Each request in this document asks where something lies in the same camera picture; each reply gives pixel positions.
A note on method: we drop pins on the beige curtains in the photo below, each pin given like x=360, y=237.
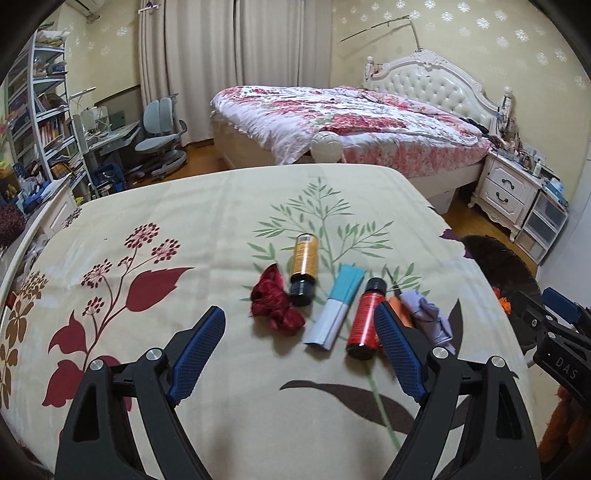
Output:
x=195, y=49

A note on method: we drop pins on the floral cream bedsheet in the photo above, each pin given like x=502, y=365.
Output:
x=128, y=271

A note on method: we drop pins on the mosquito net pole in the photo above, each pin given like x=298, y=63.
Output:
x=407, y=19

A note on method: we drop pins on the dark red wrapper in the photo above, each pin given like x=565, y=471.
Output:
x=270, y=301

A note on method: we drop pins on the grey-blue desk chair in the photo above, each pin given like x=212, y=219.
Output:
x=162, y=146

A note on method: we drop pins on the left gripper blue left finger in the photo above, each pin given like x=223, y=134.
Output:
x=188, y=352

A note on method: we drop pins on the white nightstand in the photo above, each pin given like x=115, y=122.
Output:
x=505, y=193

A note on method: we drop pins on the white bed with headboard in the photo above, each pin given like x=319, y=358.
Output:
x=429, y=78

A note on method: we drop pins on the study desk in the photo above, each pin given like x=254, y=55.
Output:
x=110, y=144

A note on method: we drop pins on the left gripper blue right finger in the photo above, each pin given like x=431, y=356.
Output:
x=406, y=363

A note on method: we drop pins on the teal and white tube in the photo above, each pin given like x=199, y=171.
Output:
x=326, y=328

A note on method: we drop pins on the pink floral quilt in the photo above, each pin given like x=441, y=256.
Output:
x=270, y=125

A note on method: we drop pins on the white bookshelf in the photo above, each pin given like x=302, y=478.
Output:
x=41, y=135

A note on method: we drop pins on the orange wrapper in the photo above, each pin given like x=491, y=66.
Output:
x=503, y=301

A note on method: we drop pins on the black trash bin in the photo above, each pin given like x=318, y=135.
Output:
x=502, y=267

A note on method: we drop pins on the lavender tissue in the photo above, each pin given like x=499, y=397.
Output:
x=428, y=318

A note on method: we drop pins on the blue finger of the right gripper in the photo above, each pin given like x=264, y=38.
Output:
x=565, y=308

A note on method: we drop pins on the red bottle black cap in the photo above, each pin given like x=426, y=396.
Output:
x=363, y=342

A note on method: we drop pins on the wall air conditioner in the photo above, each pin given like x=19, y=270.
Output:
x=86, y=7

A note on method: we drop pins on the plastic drawer unit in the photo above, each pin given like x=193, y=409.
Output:
x=542, y=226

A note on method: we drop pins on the amber bottle black cap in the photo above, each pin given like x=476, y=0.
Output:
x=304, y=271

